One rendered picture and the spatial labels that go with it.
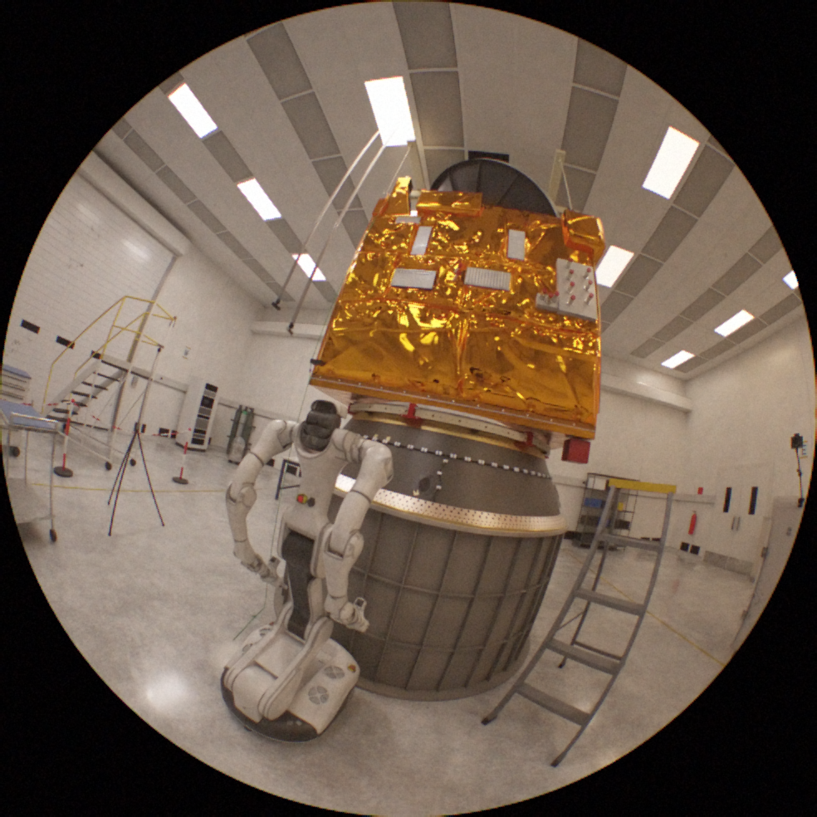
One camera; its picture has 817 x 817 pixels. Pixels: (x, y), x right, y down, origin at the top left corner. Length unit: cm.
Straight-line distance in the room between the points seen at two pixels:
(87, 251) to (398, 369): 723
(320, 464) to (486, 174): 306
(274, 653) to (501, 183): 383
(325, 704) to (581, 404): 206
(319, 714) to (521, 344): 224
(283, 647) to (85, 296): 731
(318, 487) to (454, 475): 76
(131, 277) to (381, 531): 764
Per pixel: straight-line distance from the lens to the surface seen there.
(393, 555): 150
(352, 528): 83
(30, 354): 749
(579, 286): 222
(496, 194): 322
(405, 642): 173
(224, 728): 166
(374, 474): 88
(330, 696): 146
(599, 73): 399
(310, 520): 106
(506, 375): 177
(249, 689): 135
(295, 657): 139
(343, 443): 93
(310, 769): 158
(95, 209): 800
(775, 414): 820
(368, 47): 409
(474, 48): 386
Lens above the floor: 143
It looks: 9 degrees up
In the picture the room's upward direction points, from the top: 13 degrees clockwise
